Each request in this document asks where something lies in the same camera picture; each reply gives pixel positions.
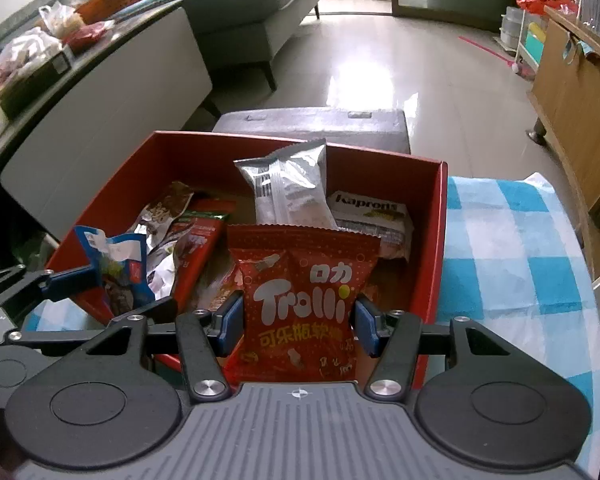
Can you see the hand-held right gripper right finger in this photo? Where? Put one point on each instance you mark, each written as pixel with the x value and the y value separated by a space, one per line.
pixel 367 327

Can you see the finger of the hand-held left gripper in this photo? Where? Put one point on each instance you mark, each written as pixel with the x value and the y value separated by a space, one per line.
pixel 70 280
pixel 150 310

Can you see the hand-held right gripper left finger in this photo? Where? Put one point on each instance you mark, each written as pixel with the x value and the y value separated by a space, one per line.
pixel 229 322

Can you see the white brown-topped snack packet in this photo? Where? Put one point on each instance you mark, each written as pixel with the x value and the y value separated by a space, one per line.
pixel 162 270

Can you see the blue snack packet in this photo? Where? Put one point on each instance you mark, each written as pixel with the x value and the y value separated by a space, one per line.
pixel 125 255

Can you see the red gummy candy packet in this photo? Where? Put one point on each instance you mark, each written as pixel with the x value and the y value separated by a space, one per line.
pixel 300 280

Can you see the red cardboard box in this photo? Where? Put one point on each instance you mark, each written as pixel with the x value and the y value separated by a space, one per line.
pixel 430 260

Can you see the brown silver snack packet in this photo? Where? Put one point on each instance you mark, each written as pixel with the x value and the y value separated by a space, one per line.
pixel 165 207

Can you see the white wafer packet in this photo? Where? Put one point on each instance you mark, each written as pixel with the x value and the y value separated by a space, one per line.
pixel 370 220

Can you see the silver foil snack packet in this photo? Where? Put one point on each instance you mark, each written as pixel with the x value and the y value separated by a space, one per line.
pixel 290 185

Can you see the blue white checked tablecloth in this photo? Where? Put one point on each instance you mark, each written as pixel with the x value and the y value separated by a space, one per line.
pixel 505 270

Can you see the black tray box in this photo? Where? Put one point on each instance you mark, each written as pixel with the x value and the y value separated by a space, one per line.
pixel 35 82

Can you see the grey footstool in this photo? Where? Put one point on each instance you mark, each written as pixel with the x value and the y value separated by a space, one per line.
pixel 310 125

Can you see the white plastic bag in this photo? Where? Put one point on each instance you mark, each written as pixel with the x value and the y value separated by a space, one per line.
pixel 20 55
pixel 62 5

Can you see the wooden cabinet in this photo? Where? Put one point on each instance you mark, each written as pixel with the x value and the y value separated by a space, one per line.
pixel 570 90

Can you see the grey green sofa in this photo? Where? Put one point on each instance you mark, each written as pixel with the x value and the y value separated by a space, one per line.
pixel 250 0

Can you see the plastic drawer unit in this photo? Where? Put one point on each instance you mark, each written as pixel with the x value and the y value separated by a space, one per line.
pixel 530 40

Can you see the red plastic bag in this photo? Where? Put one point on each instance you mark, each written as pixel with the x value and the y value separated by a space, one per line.
pixel 545 0

